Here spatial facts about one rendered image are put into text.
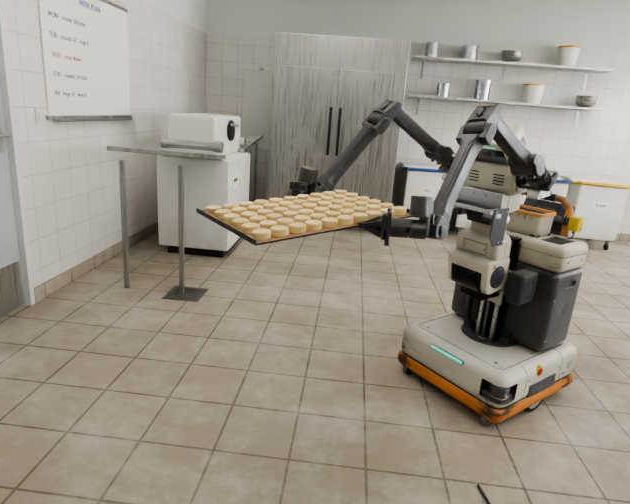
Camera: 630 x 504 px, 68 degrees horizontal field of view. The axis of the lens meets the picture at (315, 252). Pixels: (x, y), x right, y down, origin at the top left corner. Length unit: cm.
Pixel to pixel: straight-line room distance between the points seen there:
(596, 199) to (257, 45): 433
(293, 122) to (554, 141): 323
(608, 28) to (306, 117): 362
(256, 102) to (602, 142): 425
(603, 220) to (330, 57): 354
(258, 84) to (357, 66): 146
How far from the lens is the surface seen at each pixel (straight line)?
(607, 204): 620
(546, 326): 244
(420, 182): 555
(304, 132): 523
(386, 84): 521
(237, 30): 636
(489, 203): 214
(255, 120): 619
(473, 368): 229
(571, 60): 633
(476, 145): 161
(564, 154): 663
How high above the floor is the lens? 131
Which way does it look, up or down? 17 degrees down
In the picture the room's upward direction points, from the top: 4 degrees clockwise
